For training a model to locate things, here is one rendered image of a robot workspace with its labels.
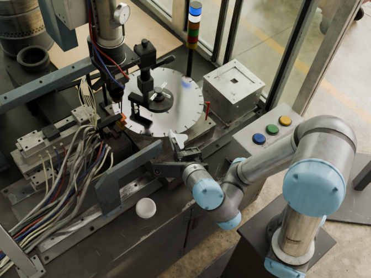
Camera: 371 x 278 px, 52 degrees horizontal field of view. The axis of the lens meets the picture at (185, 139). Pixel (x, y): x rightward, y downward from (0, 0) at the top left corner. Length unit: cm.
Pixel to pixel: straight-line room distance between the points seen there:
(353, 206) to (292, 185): 170
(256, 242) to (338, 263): 99
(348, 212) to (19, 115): 182
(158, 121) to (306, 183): 69
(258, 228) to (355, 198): 120
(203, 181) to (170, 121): 35
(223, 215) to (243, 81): 65
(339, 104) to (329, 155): 215
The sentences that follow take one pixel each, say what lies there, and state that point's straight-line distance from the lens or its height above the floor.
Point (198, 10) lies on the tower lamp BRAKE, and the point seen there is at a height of 115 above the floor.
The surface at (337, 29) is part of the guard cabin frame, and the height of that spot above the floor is 127.
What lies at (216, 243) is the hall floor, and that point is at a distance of 214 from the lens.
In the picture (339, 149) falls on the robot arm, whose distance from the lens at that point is 82.
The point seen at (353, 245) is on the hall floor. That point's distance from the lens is 238.
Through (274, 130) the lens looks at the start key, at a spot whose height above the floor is 91.
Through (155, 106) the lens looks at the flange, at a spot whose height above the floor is 96.
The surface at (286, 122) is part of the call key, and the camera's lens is 146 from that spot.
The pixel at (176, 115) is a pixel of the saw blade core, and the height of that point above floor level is 95.
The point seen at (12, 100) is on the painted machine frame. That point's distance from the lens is 133.
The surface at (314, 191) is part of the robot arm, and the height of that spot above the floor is 136.
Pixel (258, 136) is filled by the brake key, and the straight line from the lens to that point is 139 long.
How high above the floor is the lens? 199
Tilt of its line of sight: 54 degrees down
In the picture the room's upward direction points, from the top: 7 degrees clockwise
